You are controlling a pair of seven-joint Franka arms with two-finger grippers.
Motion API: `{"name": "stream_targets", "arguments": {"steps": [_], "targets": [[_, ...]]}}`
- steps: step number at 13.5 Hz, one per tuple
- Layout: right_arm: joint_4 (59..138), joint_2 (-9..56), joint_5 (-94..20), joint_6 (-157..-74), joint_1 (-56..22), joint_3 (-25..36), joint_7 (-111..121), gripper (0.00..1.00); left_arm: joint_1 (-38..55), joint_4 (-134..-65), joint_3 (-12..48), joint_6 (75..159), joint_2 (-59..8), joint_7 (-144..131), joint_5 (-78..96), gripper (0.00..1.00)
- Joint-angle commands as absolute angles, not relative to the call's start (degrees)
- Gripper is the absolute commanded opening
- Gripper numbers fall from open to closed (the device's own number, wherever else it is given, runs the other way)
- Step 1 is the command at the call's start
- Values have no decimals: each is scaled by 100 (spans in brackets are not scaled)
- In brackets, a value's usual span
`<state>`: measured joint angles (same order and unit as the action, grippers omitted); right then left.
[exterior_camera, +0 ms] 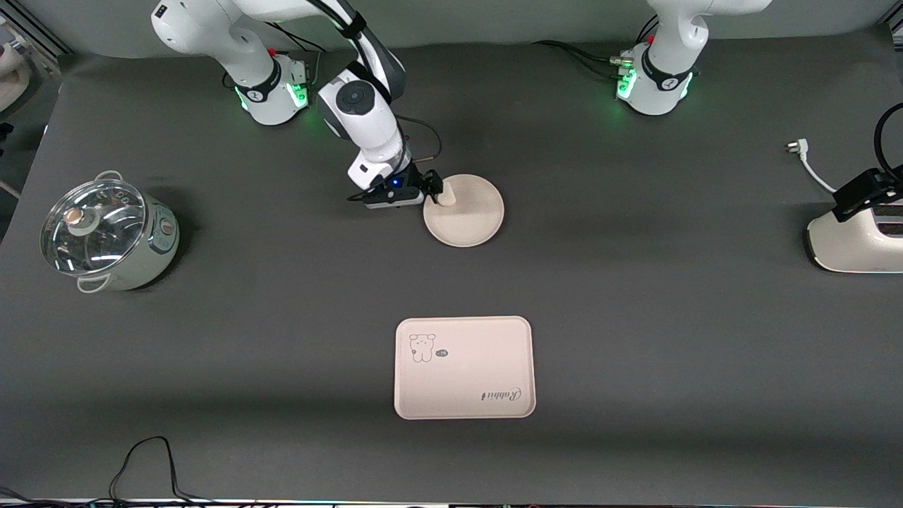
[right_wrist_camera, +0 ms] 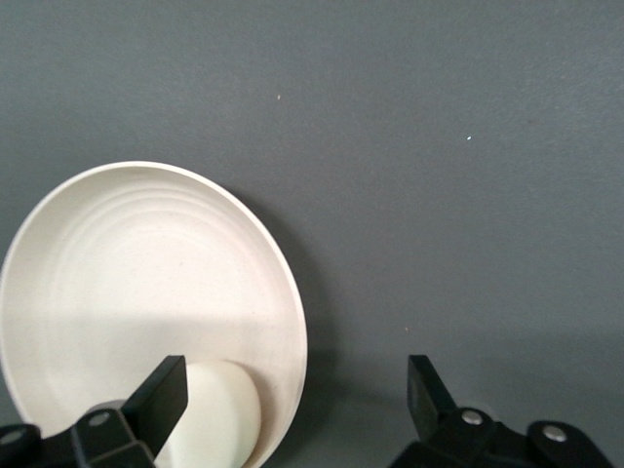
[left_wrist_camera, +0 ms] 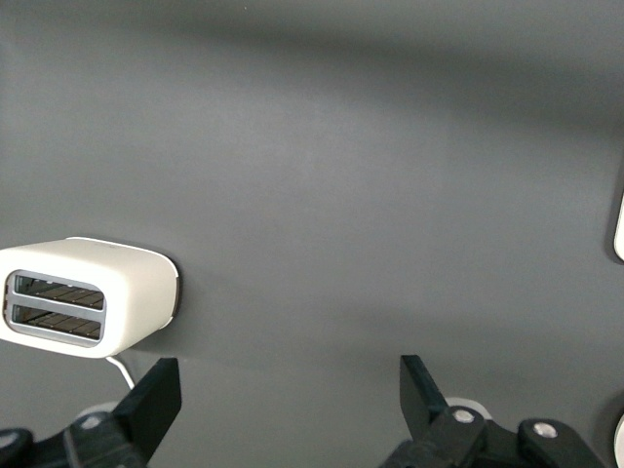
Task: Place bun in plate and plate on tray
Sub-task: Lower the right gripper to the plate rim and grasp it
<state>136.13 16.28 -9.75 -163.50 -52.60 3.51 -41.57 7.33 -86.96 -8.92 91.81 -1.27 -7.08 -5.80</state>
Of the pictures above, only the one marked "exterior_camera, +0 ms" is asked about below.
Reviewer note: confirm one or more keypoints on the round beige plate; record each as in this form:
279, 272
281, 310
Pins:
473, 215

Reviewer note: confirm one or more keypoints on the beige rectangular rabbit tray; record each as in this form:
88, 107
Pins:
465, 381

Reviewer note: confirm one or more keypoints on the glass pot lid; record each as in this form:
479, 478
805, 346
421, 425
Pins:
92, 229

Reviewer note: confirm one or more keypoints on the aluminium frame rail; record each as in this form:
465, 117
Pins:
896, 27
42, 28

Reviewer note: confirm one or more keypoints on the pale green electric pot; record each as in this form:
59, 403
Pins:
152, 254

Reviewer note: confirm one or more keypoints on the beige background object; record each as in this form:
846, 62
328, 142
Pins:
13, 70

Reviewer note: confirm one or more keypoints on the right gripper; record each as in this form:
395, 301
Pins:
416, 180

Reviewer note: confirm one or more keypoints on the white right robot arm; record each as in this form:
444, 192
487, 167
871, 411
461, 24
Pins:
356, 99

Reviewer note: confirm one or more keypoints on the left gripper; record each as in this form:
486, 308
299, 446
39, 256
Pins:
856, 193

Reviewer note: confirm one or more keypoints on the dark grey table mat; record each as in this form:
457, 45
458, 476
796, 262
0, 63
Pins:
282, 324

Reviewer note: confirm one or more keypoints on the small white steamed bun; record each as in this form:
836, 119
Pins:
449, 195

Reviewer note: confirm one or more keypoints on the white toaster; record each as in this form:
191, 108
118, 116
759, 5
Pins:
846, 247

